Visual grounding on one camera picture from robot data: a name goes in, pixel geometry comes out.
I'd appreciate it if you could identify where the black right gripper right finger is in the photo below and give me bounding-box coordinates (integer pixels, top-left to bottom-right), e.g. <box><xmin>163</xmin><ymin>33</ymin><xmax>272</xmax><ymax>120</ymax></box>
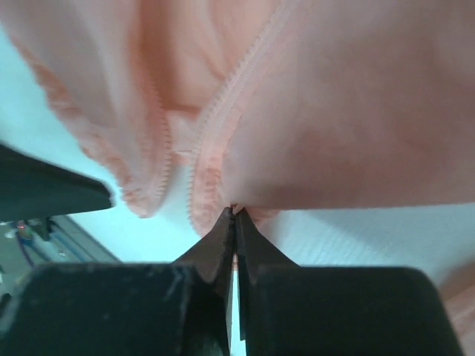
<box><xmin>235</xmin><ymin>211</ymin><xmax>462</xmax><ymax>355</ymax></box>

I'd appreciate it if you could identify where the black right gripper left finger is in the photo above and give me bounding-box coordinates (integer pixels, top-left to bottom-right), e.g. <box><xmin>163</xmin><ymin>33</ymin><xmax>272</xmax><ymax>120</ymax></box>
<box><xmin>1</xmin><ymin>208</ymin><xmax>234</xmax><ymax>355</ymax></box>

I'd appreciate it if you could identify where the aluminium front rail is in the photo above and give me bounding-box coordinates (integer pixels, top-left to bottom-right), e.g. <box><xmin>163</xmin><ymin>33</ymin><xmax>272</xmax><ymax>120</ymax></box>
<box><xmin>32</xmin><ymin>215</ymin><xmax>119</xmax><ymax>263</ymax></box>

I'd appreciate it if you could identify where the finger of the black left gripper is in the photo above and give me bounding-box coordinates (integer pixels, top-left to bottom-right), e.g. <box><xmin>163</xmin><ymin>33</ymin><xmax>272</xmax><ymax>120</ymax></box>
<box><xmin>1</xmin><ymin>145</ymin><xmax>112</xmax><ymax>222</ymax></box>

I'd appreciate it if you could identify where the salmon pink hooded jacket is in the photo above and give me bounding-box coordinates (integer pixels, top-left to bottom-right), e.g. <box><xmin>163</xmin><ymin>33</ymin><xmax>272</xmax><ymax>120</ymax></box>
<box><xmin>1</xmin><ymin>1</ymin><xmax>474</xmax><ymax>355</ymax></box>

